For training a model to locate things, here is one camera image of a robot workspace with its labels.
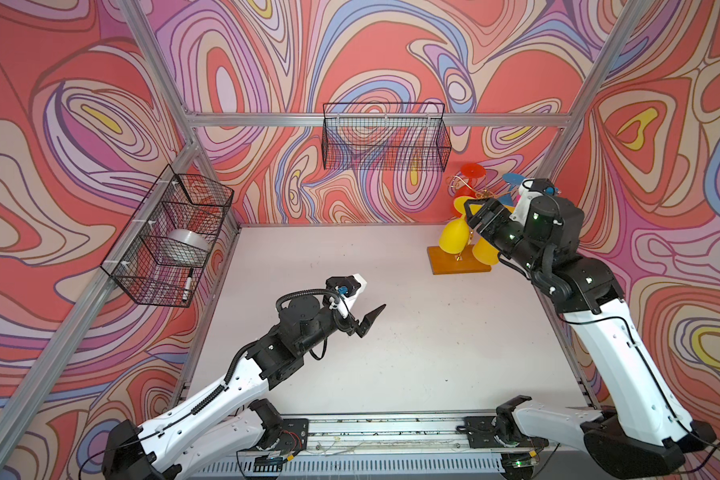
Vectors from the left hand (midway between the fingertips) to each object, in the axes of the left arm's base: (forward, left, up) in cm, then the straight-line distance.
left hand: (371, 290), depth 67 cm
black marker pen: (+4, +45, -3) cm, 45 cm away
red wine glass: (+39, -31, +5) cm, 50 cm away
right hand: (+10, -22, +14) cm, 27 cm away
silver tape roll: (+10, +44, +4) cm, 45 cm away
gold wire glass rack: (+37, -27, +4) cm, 46 cm away
